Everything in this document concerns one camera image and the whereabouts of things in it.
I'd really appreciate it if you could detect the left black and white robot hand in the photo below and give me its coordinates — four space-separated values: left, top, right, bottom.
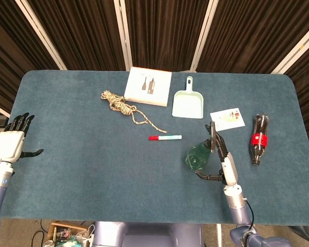
0 112 45 164

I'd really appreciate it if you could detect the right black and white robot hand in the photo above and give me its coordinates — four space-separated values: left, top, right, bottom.
194 133 239 186

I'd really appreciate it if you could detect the cola bottle with red label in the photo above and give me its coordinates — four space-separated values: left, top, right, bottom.
249 112 270 166

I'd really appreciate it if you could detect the white printed photo card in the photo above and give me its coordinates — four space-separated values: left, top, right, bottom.
210 107 246 132

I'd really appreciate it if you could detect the white marker with red cap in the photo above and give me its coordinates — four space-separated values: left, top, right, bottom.
148 134 182 141

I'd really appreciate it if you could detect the light green plastic dustpan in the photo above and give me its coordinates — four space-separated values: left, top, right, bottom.
171 76 204 119

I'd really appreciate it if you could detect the brown curtain screen panel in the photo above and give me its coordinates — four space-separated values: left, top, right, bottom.
113 0 218 73
15 0 131 72
0 0 67 118
190 0 309 75
270 30 309 150

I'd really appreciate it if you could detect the blue felt table cover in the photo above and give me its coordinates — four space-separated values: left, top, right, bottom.
1 69 309 226

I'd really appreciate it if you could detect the purple robot torso base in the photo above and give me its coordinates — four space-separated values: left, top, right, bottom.
92 221 205 247

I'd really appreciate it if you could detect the cardboard box of clutter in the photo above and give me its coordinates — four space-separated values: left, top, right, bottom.
47 222 90 247

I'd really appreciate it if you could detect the white flat cardboard box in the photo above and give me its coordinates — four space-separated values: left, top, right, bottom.
124 66 173 108

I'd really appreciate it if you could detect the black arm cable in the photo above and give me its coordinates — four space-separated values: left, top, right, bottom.
243 198 256 234

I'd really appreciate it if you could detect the beige braided rope bundle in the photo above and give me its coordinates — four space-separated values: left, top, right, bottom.
100 90 168 134

